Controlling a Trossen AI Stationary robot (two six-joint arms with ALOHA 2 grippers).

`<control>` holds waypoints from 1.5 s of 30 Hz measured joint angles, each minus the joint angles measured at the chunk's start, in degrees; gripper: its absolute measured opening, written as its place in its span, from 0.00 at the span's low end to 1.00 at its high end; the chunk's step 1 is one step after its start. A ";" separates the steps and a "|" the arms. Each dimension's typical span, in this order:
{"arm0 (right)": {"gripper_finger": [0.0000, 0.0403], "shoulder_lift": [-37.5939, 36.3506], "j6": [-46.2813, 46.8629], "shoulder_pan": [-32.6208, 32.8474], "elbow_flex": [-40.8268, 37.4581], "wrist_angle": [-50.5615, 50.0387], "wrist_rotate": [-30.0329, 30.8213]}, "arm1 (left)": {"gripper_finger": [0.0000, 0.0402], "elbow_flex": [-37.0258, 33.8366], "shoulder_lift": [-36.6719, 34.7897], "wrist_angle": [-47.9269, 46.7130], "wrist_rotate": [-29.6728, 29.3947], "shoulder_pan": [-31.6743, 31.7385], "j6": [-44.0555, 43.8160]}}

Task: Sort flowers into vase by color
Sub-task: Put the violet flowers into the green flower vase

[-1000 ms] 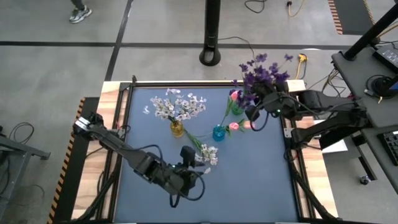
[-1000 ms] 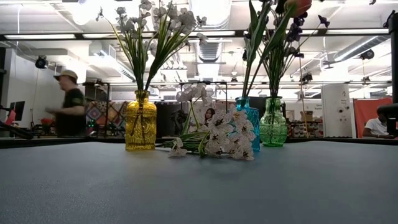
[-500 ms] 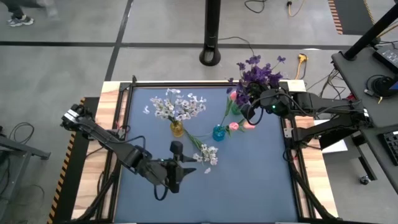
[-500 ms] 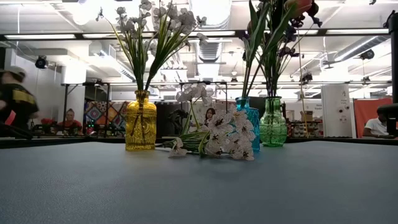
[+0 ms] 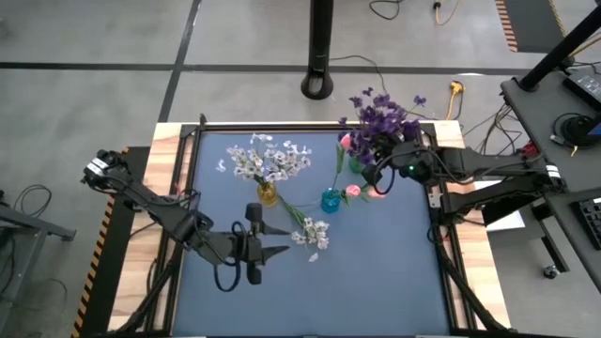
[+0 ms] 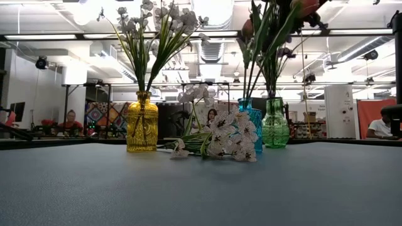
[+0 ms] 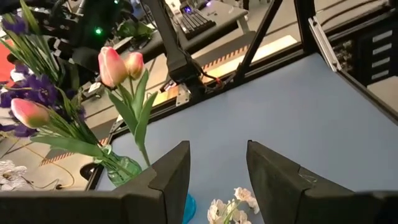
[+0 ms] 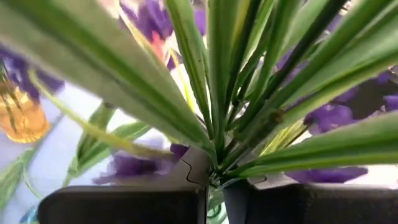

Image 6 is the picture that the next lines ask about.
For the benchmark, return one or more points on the purple flower bunch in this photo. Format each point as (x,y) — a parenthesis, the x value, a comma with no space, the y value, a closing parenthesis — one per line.
(273,78)

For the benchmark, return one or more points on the white dark-centred flower bunch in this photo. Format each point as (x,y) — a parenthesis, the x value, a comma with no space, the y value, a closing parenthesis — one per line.
(220,142)

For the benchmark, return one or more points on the black background robot arm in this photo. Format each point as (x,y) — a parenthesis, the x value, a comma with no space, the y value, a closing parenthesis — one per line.
(14,132)

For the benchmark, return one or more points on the green glass vase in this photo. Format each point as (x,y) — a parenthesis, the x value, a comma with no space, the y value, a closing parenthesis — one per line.
(275,125)

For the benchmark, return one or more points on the blue glass vase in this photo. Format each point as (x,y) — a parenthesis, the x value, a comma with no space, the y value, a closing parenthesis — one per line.
(257,119)

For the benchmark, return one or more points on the yellow glass vase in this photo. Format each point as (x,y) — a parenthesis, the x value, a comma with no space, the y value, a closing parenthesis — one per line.
(142,132)

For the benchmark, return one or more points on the black ceiling spotlight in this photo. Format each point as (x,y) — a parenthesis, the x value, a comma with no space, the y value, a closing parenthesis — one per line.
(309,78)
(41,62)
(236,81)
(371,55)

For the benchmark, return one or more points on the cardboard box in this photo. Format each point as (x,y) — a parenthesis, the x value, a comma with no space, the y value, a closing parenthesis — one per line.
(310,117)

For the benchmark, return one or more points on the black overhead light beam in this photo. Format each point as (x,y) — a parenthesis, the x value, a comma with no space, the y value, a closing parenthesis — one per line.
(220,33)

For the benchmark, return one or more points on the orange partition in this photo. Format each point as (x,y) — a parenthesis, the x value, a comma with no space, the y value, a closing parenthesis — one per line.
(370,113)

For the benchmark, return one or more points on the storage shelf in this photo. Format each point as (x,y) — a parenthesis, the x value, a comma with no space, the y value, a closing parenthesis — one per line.
(309,130)

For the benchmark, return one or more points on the person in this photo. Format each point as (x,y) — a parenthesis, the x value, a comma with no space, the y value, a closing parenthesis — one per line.
(212,114)
(380,127)
(70,125)

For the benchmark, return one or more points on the black partition panel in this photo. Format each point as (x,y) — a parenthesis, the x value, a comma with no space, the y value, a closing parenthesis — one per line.
(166,117)

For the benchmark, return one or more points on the colourful patterned quilt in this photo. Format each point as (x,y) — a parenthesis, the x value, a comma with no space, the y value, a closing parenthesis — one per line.
(100,113)

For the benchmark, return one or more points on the red object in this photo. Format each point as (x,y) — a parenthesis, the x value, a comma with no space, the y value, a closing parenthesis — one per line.
(47,122)

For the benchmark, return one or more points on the black frame post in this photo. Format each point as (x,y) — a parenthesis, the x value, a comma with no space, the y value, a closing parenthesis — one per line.
(398,62)

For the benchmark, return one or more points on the silver ventilation duct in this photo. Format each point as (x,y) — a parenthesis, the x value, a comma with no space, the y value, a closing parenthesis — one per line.
(216,51)

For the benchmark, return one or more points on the black equipment mount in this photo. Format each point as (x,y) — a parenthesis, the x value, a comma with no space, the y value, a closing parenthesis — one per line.
(395,120)

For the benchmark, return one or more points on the black frame stand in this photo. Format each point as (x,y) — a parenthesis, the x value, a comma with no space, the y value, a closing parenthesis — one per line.
(205,83)
(66,103)

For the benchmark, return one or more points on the black table frame rail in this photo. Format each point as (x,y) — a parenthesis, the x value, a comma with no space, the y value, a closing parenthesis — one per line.
(63,143)

